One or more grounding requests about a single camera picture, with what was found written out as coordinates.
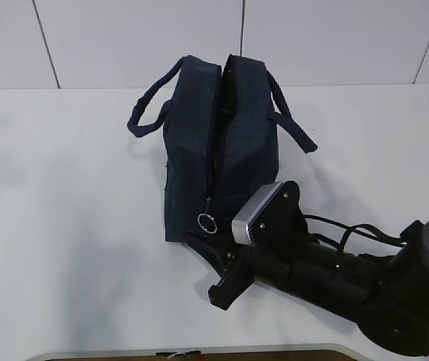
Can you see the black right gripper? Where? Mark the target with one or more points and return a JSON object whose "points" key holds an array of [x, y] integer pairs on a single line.
{"points": [[237, 266]]}

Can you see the navy blue lunch bag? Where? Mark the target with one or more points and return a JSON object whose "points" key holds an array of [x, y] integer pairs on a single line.
{"points": [[219, 125]]}

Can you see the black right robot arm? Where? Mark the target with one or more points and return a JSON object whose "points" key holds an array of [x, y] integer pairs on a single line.
{"points": [[387, 297]]}

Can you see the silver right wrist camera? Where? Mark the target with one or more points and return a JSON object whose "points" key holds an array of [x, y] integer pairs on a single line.
{"points": [[273, 210]]}

